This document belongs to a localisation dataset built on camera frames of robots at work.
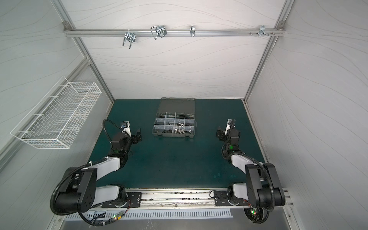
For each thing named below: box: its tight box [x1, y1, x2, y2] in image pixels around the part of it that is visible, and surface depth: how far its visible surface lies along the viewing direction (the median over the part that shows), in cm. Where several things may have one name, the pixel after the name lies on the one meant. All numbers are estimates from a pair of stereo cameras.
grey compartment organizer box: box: [151, 97, 197, 138], surface depth 106 cm
